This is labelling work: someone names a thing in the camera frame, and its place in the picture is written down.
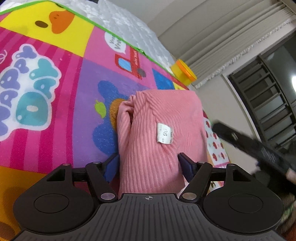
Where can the colourful cartoon play mat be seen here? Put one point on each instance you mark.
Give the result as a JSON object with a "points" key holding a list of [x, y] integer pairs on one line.
{"points": [[58, 107]]}

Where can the beige curtain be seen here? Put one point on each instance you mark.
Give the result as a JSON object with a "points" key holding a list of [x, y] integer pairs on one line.
{"points": [[215, 34]]}

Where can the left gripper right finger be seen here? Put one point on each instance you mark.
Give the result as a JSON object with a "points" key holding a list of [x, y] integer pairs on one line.
{"points": [[230, 198]]}

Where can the yellow round plastic tub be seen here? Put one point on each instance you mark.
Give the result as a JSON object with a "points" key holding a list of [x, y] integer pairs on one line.
{"points": [[183, 72]]}

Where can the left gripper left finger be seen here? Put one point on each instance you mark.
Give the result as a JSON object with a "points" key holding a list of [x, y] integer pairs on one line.
{"points": [[67, 197]]}

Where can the dark barred window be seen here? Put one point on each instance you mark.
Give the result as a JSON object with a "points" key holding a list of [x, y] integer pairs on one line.
{"points": [[267, 89]]}

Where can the pink ribbed knit garment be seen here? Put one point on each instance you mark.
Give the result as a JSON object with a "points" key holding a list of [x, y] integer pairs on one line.
{"points": [[153, 127]]}

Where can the white quilted mattress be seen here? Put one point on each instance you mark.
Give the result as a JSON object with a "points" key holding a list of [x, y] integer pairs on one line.
{"points": [[69, 25]]}

